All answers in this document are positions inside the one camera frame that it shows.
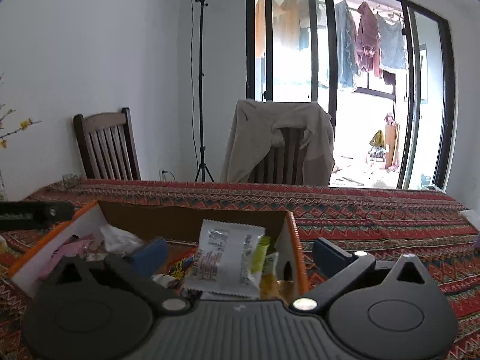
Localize hanging pink shirt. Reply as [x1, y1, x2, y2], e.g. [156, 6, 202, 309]
[355, 2, 382, 78]

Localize dark wooden chair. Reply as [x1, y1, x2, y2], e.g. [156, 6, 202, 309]
[72, 107, 141, 180]

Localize patterned red tablecloth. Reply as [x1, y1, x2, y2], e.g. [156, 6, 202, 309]
[0, 178, 480, 360]

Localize yellow flower branches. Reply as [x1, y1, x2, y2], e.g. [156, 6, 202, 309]
[0, 104, 41, 150]

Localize pink snack packet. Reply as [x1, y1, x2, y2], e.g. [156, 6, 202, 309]
[38, 234, 95, 281]

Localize purple tissue pack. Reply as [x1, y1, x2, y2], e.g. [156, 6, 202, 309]
[459, 210, 480, 250]

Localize hanging grey blue shirt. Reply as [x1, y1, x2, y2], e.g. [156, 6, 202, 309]
[377, 15, 407, 72]

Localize green white snack packet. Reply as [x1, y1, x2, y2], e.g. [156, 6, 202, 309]
[250, 236, 271, 274]

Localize studio light on stand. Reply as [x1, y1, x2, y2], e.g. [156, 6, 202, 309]
[193, 0, 213, 182]

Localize chair with beige jacket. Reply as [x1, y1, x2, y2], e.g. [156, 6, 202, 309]
[220, 99, 335, 187]

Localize white printed snack packet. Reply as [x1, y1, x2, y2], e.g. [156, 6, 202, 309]
[184, 219, 265, 299]

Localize black framed sliding door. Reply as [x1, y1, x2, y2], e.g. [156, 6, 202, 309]
[247, 0, 455, 189]

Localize hanging blue garment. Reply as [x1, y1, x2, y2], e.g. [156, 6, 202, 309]
[334, 0, 359, 89]

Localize orange cardboard box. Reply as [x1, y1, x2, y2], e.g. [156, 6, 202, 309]
[7, 201, 309, 297]

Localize red cartoon snack bag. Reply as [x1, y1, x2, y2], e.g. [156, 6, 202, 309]
[167, 254, 195, 281]

